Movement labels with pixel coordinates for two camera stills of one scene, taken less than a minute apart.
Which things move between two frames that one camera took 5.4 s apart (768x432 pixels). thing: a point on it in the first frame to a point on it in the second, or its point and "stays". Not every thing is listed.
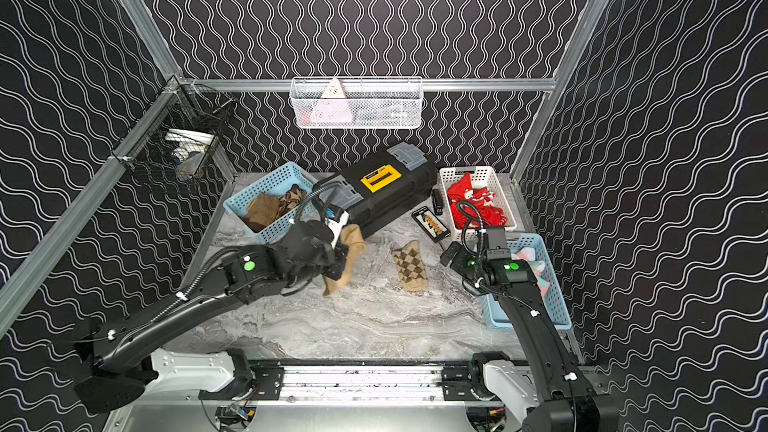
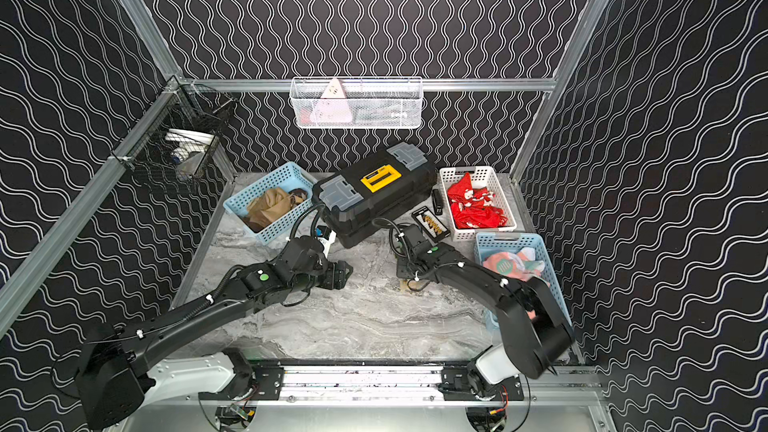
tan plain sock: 353,236 to 269,205
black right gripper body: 465,263 to 404,267
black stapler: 437,198 stays
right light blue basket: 496,315 stays
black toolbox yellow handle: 381,190 stays
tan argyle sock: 290,199 stays
